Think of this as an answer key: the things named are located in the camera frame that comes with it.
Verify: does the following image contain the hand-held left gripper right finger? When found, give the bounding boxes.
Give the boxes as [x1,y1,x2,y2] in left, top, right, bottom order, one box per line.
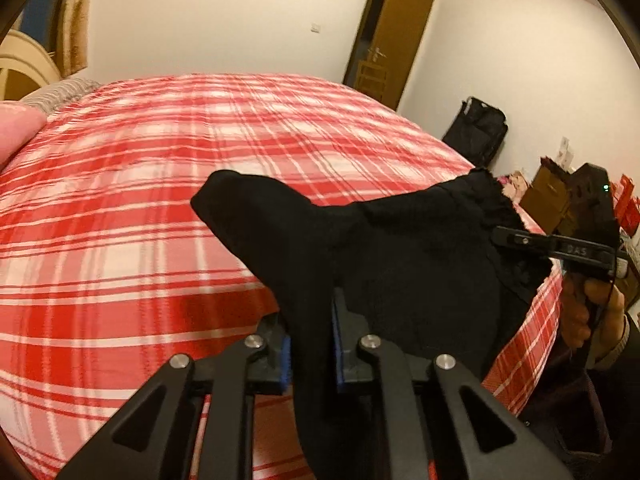
[331,287,573,480]

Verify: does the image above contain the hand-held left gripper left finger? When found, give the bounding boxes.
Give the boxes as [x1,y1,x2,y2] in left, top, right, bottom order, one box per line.
[59,312,293,480]

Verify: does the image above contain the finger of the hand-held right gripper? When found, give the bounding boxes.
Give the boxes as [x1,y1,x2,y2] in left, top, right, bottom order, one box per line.
[491,226,556,257]

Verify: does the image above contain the black pants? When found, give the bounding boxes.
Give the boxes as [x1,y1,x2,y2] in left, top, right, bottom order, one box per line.
[191,167,553,480]

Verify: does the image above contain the person's right forearm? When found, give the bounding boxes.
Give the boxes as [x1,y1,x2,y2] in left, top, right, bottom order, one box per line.
[585,310,640,376]

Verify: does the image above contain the person's right hand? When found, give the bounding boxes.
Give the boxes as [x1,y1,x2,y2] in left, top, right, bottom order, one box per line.
[560,274,629,362]

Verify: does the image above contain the red gift bags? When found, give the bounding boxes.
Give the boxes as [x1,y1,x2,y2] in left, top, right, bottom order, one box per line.
[612,174,640,235]

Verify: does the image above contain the brown cardboard box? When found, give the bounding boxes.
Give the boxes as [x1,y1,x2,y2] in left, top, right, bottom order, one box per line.
[520,157,576,235]

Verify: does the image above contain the pink patterned bag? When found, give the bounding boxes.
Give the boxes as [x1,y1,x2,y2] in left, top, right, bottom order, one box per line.
[499,171,532,205]

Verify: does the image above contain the black suitcase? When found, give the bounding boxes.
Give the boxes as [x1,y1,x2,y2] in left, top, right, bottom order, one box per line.
[441,96,508,167]

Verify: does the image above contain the red plaid bed sheet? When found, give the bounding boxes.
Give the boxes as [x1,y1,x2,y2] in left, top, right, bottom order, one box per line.
[0,72,566,480]

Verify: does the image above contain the brown wooden door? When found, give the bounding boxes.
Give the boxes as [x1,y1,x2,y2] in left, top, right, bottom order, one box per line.
[342,0,436,111]

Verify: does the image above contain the striped pillow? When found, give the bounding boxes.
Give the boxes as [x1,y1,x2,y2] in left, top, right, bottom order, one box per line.
[22,77,102,111]

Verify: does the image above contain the pink pillow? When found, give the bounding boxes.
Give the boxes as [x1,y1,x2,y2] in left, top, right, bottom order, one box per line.
[0,100,48,172]

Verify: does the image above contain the cream bed headboard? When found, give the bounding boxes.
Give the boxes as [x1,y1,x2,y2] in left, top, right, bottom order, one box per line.
[0,30,63,103]

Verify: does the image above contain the beige patterned curtain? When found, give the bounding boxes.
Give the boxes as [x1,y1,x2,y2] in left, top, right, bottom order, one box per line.
[54,0,99,81]

